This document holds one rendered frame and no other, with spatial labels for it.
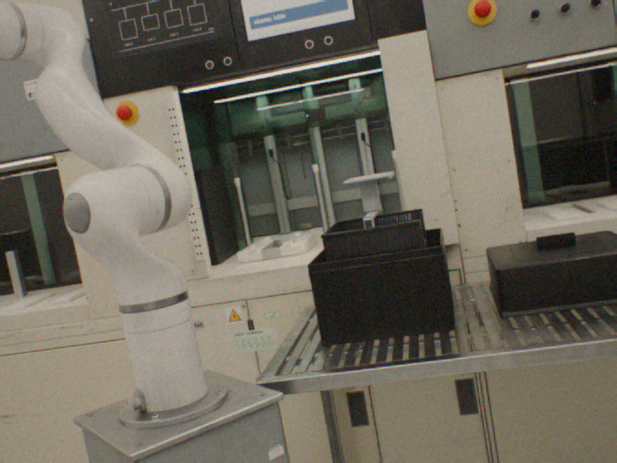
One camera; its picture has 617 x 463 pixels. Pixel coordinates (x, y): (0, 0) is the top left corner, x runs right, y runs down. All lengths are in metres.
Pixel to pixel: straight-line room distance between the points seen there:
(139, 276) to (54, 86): 0.36
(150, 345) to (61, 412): 1.05
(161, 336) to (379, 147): 1.69
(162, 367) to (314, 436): 0.88
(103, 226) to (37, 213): 1.52
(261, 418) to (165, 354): 0.19
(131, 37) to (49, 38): 0.63
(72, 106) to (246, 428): 0.62
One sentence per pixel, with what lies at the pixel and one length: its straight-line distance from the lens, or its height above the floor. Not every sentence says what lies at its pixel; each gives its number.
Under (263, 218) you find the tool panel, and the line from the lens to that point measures 2.80.
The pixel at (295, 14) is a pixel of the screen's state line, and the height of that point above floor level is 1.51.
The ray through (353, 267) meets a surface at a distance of 1.40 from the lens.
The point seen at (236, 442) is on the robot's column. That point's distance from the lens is 1.20.
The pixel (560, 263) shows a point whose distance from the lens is 1.46.
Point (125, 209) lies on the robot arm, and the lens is 1.13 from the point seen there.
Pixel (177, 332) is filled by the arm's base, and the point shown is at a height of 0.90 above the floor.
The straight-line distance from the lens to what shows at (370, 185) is 1.50.
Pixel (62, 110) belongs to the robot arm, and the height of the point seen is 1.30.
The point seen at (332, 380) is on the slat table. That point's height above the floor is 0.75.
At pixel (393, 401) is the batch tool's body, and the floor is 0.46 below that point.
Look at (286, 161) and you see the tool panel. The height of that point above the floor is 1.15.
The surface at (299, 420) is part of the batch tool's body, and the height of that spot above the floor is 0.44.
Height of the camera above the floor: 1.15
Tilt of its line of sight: 6 degrees down
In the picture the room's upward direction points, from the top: 10 degrees counter-clockwise
